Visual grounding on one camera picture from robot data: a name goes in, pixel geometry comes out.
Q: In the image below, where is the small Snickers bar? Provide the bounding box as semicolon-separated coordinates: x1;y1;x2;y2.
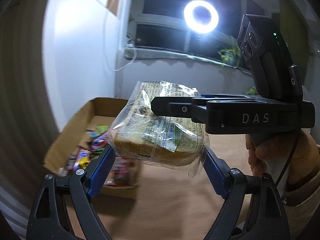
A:
74;148;91;170

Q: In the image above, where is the bagged sliced bread loaf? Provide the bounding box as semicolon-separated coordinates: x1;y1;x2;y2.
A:
107;81;209;178

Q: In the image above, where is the dark cake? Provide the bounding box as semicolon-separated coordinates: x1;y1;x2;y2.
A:
104;157;132;187

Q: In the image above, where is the yellow jelly cup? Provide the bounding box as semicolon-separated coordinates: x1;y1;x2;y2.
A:
94;125;108;136

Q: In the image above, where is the large Snickers bar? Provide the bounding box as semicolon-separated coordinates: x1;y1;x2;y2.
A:
90;132;107;151

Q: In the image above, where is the right beige sleeve forearm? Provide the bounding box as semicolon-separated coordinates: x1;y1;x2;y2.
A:
280;144;320;240

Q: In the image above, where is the person's right hand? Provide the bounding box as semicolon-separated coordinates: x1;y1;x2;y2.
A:
246;129;319;188

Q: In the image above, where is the green white carton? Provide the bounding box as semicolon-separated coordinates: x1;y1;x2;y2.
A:
246;87;258;95

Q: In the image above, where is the potted spider plant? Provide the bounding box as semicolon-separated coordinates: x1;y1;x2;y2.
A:
217;44;241;67

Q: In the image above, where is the brown cardboard box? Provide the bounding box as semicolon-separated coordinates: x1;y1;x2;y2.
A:
43;97;142;201

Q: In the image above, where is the grey windowsill cloth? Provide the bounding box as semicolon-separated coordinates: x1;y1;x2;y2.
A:
124;47;252;76

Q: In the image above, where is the ring light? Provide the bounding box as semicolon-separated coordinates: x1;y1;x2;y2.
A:
183;0;219;34

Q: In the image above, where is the white cable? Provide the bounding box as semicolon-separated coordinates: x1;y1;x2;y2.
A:
103;7;138;72

